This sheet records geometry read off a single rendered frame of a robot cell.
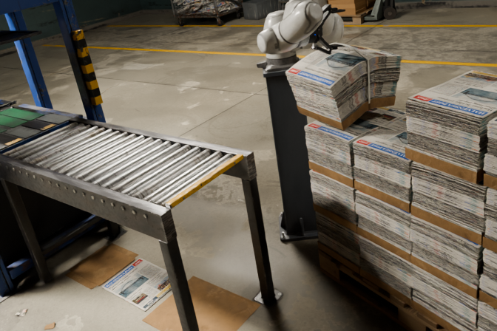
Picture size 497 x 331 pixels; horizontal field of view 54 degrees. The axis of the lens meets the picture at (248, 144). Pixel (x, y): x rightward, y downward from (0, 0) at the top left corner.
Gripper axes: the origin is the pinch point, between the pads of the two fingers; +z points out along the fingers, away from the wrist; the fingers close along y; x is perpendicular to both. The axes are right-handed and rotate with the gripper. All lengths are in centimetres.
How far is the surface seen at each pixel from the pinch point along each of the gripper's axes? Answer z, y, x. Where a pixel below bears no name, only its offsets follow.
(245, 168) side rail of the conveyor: -46, 55, -11
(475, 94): 0, 17, 63
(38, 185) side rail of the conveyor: -118, 62, -76
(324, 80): -18.3, 17.6, 9.5
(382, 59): 9.0, 13.1, 15.2
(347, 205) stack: -11, 75, 15
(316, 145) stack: -12, 51, -2
